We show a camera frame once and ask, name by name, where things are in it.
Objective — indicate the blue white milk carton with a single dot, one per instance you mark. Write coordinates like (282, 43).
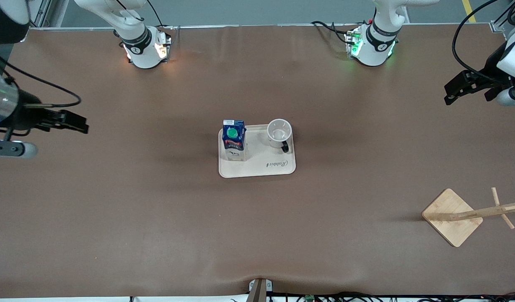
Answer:
(234, 144)

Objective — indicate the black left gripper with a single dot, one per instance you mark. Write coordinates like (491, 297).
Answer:
(490, 69)

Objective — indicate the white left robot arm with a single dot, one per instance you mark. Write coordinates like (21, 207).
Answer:
(376, 50)

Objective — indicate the wooden mug stand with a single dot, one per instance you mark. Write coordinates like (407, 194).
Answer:
(448, 218)

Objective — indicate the small green circuit board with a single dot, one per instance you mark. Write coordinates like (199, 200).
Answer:
(310, 298)

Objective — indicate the white smiley face mug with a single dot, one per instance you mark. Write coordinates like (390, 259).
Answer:
(274, 142)

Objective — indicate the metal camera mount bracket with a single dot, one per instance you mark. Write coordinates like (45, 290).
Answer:
(259, 291)

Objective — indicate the beige plastic tray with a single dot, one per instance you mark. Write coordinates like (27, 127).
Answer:
(265, 165)

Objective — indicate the aluminium frame profile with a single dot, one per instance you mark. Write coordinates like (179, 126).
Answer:
(497, 26)
(41, 12)

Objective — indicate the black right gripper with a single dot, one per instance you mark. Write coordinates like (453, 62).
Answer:
(26, 114)

